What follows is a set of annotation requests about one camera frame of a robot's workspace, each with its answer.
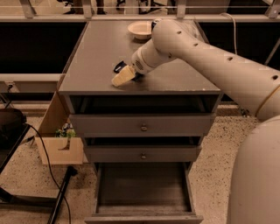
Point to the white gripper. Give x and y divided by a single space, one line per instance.
139 64

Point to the blue rxbar blueberry wrapper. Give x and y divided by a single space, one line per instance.
119 67

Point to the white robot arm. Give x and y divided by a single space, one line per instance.
255 184

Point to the grey drawer cabinet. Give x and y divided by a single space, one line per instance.
172 89

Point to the grey top drawer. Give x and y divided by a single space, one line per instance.
127 125

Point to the grey drawer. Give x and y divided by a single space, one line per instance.
127 125
143 193
142 154

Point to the grey middle drawer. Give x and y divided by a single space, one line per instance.
142 154

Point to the grey bottom drawer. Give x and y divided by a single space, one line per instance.
143 193

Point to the white bowl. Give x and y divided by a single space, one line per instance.
140 29

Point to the blue pepsi can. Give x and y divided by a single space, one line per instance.
155 22

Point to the green items in crate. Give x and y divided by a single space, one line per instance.
66 130

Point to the wooden crate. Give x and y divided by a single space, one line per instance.
55 149

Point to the black stand leg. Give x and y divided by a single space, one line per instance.
70 172

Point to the black chair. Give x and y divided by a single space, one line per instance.
13 128

